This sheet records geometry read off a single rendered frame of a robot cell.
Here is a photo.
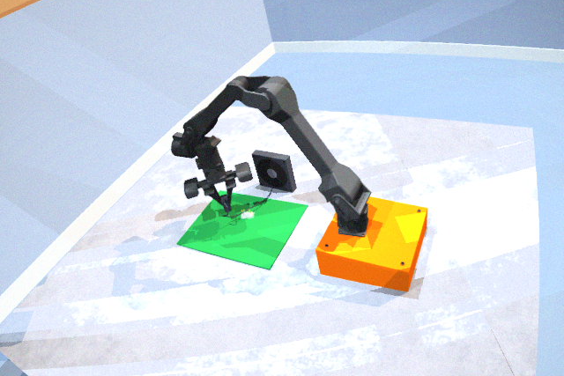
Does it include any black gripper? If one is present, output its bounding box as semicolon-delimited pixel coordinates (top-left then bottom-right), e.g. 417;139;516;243
184;157;253;205

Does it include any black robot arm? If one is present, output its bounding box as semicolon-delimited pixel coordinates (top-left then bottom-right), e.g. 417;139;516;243
171;76;372;238

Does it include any green circuit board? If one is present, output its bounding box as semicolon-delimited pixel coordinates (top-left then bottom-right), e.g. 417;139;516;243
177;193;308;270

